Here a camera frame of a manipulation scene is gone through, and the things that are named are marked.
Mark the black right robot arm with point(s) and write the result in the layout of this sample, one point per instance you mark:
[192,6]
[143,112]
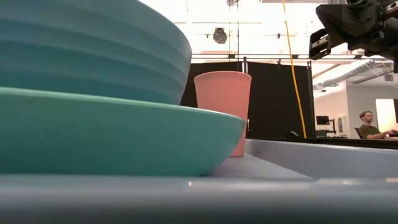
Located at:
[392,40]

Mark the black background monitor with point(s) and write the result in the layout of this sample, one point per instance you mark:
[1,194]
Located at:
[322,119]

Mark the teal plastic plate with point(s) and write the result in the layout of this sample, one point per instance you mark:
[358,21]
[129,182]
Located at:
[109,140]

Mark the black rounded object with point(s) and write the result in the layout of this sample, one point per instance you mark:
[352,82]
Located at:
[292,134]

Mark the long ceiling light bar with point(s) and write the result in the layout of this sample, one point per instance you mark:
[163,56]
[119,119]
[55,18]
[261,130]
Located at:
[264,56]

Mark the black ceiling device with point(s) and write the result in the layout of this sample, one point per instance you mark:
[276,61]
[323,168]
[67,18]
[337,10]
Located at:
[219,35]

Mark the blue plastic bowl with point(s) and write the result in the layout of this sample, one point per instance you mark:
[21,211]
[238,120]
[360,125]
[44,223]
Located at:
[93,46]

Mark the pink plastic cup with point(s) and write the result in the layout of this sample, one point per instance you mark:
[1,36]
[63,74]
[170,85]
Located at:
[224,90]

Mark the person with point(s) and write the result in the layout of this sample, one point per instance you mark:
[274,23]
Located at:
[370,127]

